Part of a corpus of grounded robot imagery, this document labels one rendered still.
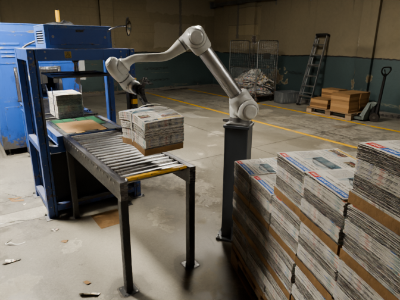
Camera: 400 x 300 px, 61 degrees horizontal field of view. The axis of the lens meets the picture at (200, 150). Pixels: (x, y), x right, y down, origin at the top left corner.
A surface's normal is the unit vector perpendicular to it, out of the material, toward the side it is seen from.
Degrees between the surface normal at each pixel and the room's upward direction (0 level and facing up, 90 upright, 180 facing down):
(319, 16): 90
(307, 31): 90
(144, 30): 90
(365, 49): 90
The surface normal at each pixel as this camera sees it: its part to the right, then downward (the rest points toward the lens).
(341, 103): -0.84, 0.16
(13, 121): 0.57, 0.25
